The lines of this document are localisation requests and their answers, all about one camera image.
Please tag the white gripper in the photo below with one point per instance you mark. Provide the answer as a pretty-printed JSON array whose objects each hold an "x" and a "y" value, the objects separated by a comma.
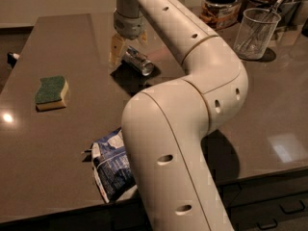
[{"x": 129, "y": 26}]

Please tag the silver redbull can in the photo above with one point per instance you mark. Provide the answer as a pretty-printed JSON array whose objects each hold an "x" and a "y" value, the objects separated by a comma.
[{"x": 138, "y": 61}]

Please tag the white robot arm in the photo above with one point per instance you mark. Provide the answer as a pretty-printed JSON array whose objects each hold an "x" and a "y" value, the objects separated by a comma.
[{"x": 163, "y": 125}]

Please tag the glass jar black lid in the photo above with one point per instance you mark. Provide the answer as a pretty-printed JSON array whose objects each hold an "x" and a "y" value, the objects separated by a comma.
[{"x": 220, "y": 14}]

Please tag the green yellow sponge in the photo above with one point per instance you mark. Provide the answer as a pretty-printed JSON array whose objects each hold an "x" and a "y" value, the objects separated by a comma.
[{"x": 51, "y": 93}]

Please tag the small black white object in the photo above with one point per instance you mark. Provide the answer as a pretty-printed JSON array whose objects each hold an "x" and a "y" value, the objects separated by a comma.
[{"x": 12, "y": 58}]

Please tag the metal whisk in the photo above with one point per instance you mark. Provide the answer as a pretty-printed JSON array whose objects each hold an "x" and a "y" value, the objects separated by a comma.
[{"x": 259, "y": 25}]

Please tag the clear plastic cup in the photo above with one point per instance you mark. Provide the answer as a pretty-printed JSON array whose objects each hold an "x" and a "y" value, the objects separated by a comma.
[{"x": 242, "y": 34}]

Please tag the blue chip bag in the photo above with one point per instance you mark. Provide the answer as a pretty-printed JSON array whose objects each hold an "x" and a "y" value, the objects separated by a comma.
[{"x": 111, "y": 169}]

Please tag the black drawer handle lower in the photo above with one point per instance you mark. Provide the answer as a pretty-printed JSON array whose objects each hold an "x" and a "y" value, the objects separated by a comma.
[{"x": 267, "y": 224}]

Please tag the black drawer handle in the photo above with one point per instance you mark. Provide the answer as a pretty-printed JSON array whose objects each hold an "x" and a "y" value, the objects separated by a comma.
[
  {"x": 267, "y": 224},
  {"x": 292, "y": 207}
]

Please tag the black drawer handle right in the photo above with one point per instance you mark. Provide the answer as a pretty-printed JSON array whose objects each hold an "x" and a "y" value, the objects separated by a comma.
[{"x": 292, "y": 207}]

